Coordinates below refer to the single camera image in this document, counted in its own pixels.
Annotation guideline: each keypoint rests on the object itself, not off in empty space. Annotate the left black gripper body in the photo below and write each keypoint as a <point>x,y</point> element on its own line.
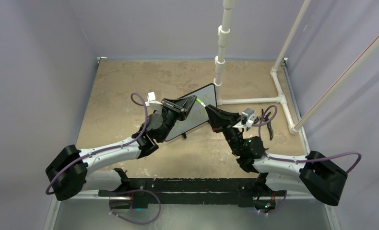
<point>170,117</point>

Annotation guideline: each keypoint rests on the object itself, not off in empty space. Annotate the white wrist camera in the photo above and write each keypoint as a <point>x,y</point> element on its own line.
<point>152,102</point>
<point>247,120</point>

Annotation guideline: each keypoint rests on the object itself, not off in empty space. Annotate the black-handled wire stripper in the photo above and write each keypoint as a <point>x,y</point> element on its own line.
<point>264,118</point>

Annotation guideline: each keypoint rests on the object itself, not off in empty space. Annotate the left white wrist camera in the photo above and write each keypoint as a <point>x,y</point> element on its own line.
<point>152,102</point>

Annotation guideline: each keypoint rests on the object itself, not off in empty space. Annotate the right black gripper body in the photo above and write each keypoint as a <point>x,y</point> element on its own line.
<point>234,136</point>

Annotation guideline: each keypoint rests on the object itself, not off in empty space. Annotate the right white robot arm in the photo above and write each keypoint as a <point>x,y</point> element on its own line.
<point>313,174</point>

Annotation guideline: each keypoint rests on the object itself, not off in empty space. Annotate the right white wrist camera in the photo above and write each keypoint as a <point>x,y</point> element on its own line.
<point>247,120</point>

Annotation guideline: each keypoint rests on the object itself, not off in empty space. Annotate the small black-framed whiteboard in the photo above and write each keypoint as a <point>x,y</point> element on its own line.
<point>197,115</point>

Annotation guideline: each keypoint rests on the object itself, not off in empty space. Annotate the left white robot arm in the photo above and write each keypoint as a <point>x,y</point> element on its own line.
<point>69,171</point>

